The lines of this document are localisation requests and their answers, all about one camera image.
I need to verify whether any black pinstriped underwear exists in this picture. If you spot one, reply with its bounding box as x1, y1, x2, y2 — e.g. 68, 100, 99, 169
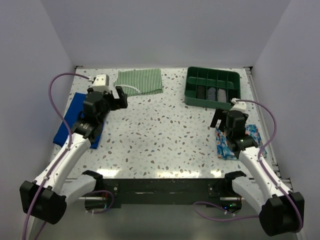
196, 85, 206, 100

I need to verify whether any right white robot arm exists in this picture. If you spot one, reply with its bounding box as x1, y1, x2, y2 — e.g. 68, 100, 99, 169
210, 107, 305, 237

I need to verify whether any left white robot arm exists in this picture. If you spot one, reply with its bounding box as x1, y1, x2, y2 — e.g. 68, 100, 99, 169
19, 86, 128, 225

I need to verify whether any rolled grey striped underwear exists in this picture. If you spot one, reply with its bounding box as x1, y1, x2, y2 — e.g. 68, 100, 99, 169
217, 89, 227, 103

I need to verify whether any green striped underwear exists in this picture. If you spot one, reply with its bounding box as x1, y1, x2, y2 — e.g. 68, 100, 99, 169
114, 68, 163, 97

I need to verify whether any rolled blue striped underwear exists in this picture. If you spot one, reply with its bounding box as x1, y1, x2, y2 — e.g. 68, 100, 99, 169
206, 87, 217, 101

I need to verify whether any blue floral underwear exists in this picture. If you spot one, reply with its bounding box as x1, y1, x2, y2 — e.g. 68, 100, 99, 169
214, 124, 264, 160

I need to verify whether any blue folded underwear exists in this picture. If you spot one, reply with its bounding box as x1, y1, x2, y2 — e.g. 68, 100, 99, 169
52, 92, 108, 150

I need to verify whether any green divided storage bin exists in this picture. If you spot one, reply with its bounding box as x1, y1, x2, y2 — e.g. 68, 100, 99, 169
184, 66, 242, 110

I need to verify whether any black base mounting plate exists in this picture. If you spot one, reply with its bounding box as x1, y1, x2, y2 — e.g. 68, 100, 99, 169
84, 178, 245, 213

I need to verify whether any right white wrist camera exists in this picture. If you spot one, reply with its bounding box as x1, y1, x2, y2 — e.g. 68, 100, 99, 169
230, 98, 247, 113

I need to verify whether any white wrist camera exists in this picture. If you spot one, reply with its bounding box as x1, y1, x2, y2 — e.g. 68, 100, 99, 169
90, 73, 120, 99
230, 98, 247, 113

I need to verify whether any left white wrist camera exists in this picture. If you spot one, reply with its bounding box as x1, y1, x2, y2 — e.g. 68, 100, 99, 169
90, 73, 120, 99

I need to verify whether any aluminium frame rail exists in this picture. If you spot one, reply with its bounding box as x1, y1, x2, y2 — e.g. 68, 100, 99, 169
241, 67, 294, 191

